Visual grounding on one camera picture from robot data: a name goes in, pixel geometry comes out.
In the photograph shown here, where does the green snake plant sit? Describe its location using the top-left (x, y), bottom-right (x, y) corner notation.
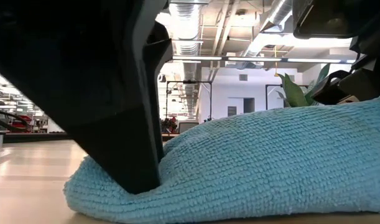
top-left (276, 63), bottom-right (331, 108)

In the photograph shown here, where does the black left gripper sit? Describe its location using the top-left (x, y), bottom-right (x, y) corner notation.
top-left (0, 0), bottom-right (169, 129)

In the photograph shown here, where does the blue microfiber towel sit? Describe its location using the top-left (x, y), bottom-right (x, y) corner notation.
top-left (63, 95), bottom-right (380, 224)

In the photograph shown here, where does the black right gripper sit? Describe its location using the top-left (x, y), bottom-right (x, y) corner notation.
top-left (310, 29), bottom-right (380, 106)

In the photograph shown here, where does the black background frame stand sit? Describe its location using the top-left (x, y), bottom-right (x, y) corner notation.
top-left (165, 80), bottom-right (213, 123)

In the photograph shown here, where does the black aluminium table frame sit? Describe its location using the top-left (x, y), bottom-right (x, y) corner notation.
top-left (2, 132), bottom-right (180, 144)

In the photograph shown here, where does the dark doorway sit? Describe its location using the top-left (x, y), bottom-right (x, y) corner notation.
top-left (243, 98), bottom-right (256, 114)

